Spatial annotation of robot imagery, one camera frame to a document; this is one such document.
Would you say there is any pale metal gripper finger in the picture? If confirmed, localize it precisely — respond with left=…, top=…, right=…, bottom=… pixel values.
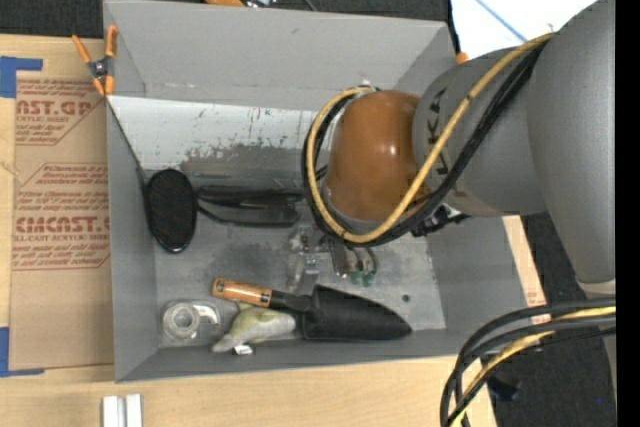
left=288, top=224, right=317, bottom=257
left=286, top=253, right=321, bottom=292

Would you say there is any pale yellow-grey toy animal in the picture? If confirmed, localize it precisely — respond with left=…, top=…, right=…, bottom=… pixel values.
left=209, top=304, right=298, bottom=357

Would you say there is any black oval mesh case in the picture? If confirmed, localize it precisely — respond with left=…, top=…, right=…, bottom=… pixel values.
left=144, top=167, right=199, bottom=255

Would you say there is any grey metal bin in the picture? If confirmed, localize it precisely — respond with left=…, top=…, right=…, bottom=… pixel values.
left=102, top=0, right=531, bottom=384

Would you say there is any brown cardboard board, red print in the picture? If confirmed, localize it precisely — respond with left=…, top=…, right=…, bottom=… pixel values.
left=0, top=33, right=547, bottom=379

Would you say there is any black trowel with orange handle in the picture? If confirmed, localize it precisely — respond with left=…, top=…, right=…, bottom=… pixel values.
left=210, top=277, right=414, bottom=343

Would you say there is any black cylinder on white bracket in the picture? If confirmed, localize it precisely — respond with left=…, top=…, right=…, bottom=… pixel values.
left=410, top=204, right=472, bottom=238

